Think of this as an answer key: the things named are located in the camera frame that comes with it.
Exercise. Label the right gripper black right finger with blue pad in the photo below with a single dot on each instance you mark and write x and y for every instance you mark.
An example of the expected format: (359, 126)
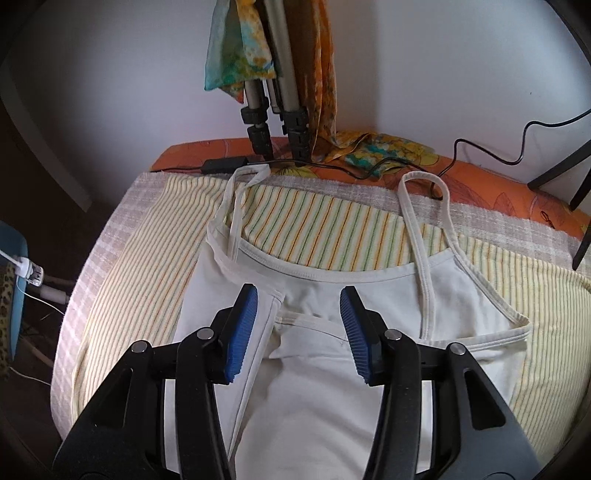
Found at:
(441, 417)

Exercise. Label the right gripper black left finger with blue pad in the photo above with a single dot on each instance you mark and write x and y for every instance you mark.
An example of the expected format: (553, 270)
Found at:
(155, 416)

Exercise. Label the white camisole top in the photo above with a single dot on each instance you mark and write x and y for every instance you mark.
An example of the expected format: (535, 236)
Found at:
(299, 409)

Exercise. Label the yellow striped bed cover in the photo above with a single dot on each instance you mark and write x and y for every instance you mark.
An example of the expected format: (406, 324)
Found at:
(178, 248)

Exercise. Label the white clip desk lamp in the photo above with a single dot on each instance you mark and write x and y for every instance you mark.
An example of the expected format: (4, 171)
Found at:
(33, 275)

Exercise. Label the leopard print cloth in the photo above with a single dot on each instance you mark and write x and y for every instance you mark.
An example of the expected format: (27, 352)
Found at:
(5, 318)

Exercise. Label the blue chair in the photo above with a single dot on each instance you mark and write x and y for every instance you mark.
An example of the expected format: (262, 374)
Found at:
(13, 244)

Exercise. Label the black power adapter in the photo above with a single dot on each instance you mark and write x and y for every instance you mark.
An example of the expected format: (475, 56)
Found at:
(226, 165)

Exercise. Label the folded silver tripod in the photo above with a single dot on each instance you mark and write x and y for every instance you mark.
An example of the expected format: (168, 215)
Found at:
(279, 94)

